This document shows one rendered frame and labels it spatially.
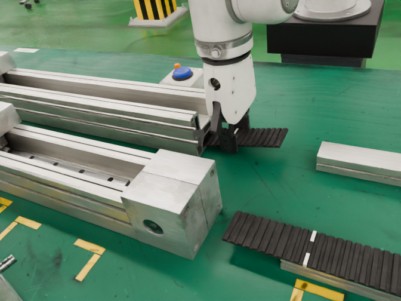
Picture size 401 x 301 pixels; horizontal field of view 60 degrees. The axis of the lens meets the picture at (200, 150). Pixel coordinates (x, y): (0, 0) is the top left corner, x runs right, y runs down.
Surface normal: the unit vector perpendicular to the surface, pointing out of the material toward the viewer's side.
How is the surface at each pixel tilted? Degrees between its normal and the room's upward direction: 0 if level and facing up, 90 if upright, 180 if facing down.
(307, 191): 0
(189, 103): 90
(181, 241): 90
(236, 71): 85
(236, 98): 89
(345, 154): 0
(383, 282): 0
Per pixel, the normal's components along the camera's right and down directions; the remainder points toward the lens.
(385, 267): -0.15, -0.77
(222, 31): 0.01, 0.65
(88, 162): -0.45, 0.62
